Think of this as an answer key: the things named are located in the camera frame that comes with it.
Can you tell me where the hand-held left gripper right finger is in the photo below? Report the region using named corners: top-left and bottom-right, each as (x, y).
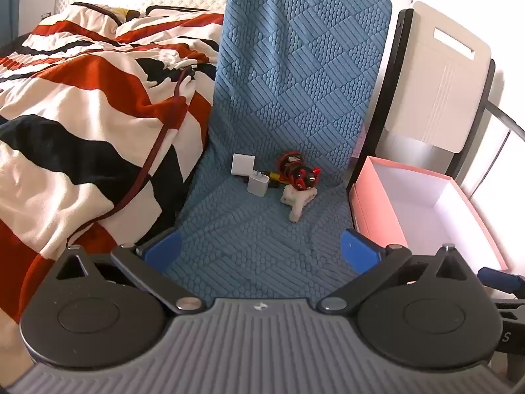
top-left (319, 228), bottom-right (480, 316)

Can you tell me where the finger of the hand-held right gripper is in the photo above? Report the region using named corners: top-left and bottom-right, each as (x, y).
top-left (477, 267), bottom-right (525, 297)

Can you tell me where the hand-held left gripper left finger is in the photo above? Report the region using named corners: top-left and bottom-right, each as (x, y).
top-left (53, 229), bottom-right (206, 317)

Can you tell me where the pink cardboard box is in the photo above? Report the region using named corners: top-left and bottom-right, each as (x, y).
top-left (348, 155), bottom-right (509, 274)

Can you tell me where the white plastic figure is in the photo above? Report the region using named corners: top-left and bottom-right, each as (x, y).
top-left (280, 186), bottom-right (319, 223)

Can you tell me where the red black toy figure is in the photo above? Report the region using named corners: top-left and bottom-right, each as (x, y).
top-left (278, 152), bottom-right (323, 192)

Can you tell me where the white charger plug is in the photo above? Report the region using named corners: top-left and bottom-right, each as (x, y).
top-left (246, 169), bottom-right (272, 195)

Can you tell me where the white square box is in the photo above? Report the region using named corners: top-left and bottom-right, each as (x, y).
top-left (232, 154), bottom-right (256, 178)

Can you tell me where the pink flat card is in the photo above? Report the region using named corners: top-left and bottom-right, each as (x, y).
top-left (352, 130), bottom-right (368, 159)

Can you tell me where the red white black striped blanket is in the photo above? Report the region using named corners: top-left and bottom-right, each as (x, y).
top-left (0, 2), bottom-right (225, 362)

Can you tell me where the beige folding chair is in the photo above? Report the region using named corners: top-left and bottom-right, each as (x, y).
top-left (361, 8), bottom-right (498, 182)

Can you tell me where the blue textured seat cover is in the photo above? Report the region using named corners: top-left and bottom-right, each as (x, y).
top-left (156, 0), bottom-right (394, 325)

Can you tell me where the dark red cable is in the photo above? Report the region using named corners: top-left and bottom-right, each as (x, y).
top-left (68, 66), bottom-right (194, 248)

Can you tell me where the black metal rail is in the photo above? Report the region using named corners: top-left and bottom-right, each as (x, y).
top-left (468, 104), bottom-right (525, 198)

